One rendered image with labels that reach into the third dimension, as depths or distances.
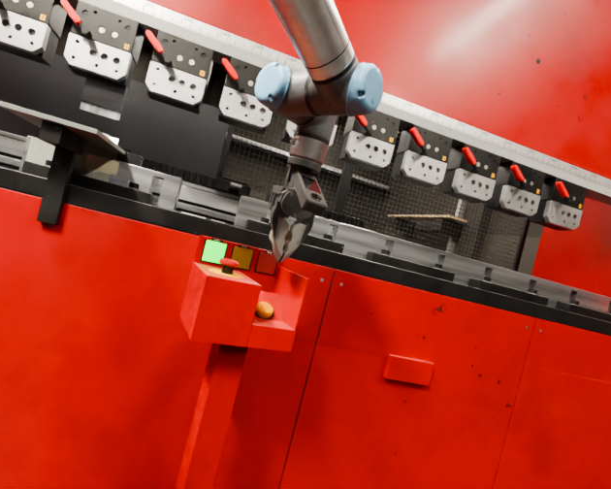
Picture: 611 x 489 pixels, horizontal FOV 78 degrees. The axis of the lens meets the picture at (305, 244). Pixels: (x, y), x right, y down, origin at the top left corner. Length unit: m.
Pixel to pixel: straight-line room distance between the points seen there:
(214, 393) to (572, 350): 1.24
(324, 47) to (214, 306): 0.45
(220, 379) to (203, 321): 0.15
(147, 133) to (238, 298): 1.12
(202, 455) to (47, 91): 1.44
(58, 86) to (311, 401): 1.47
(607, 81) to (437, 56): 0.71
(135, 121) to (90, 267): 0.83
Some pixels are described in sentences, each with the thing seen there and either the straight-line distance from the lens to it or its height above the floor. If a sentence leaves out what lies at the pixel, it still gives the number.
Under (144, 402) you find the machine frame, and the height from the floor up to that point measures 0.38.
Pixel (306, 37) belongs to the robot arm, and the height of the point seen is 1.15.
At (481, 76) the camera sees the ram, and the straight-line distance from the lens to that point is 1.51.
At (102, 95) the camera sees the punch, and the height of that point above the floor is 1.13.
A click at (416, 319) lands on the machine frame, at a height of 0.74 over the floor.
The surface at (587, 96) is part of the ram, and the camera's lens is 1.81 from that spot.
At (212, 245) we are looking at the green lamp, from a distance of 0.84.
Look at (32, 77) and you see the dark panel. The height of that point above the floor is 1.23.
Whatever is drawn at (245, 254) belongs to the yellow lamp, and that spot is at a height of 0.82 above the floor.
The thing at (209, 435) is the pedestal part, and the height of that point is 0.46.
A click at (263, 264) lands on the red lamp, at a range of 0.87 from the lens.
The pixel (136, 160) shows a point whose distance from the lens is 1.17.
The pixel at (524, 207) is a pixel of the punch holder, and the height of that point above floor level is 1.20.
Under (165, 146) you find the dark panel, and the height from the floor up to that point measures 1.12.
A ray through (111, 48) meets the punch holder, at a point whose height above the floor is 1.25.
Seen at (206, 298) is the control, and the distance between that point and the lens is 0.69.
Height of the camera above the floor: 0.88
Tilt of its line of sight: level
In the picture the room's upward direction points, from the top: 14 degrees clockwise
